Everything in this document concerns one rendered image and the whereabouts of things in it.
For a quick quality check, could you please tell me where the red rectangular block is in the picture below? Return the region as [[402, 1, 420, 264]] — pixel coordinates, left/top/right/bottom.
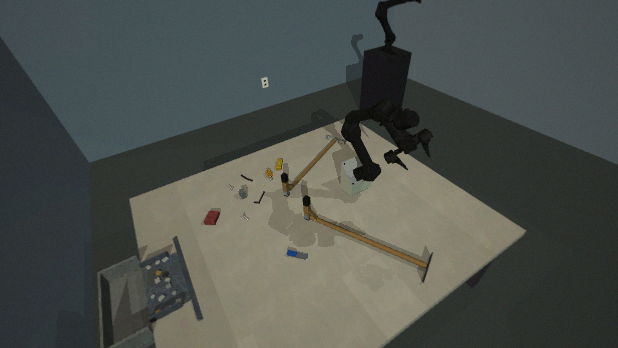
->
[[204, 211, 220, 225]]

